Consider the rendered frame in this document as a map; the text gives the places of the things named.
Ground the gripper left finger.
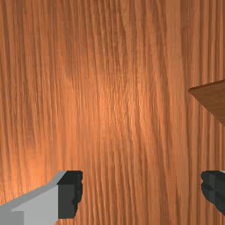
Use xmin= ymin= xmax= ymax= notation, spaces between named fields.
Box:
xmin=0 ymin=170 xmax=83 ymax=225

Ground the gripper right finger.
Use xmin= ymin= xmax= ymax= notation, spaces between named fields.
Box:
xmin=200 ymin=170 xmax=225 ymax=216

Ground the brown wooden door leaf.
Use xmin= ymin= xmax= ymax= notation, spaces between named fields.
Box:
xmin=187 ymin=79 xmax=225 ymax=127

